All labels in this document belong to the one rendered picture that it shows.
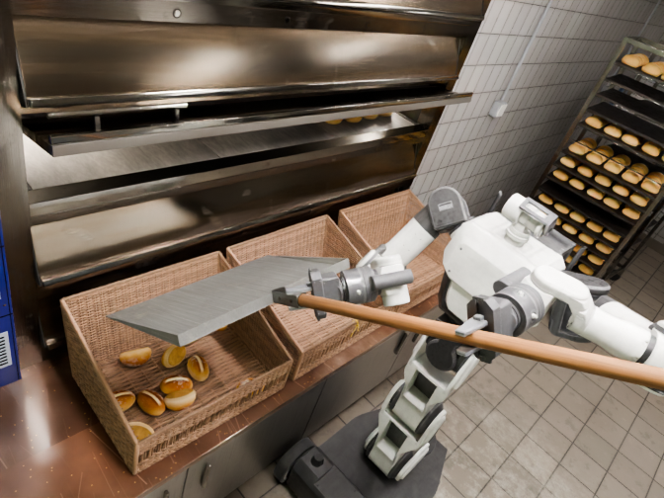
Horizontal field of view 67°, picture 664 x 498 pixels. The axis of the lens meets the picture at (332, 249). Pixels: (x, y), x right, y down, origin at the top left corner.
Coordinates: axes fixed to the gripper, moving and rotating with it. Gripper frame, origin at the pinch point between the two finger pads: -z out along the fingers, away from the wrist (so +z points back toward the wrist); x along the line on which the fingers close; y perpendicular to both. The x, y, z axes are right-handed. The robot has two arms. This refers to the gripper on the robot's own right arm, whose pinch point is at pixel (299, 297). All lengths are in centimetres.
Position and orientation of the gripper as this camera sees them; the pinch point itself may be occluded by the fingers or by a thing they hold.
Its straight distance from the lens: 119.3
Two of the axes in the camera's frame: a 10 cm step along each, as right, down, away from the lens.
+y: 2.2, 2.3, -9.5
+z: 9.7, -1.8, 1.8
